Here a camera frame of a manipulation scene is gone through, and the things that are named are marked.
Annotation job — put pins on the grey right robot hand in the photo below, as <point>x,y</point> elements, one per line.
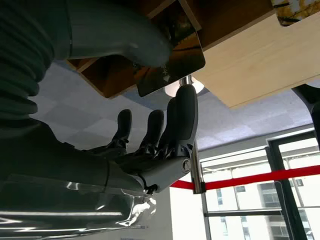
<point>75,165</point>

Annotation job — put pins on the black window frame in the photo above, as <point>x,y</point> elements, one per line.
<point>292,212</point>

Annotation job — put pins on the red barrier belt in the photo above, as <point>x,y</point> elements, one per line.
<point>250,179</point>

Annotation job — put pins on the brown wooden card organizer box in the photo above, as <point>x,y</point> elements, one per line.
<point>109,76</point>

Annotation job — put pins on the black mesh office chair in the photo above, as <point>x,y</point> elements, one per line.
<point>313,99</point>

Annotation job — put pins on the gold patterned card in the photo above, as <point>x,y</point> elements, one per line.
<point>297,10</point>

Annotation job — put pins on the chrome stanchion post with base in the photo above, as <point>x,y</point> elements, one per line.
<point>197,172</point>

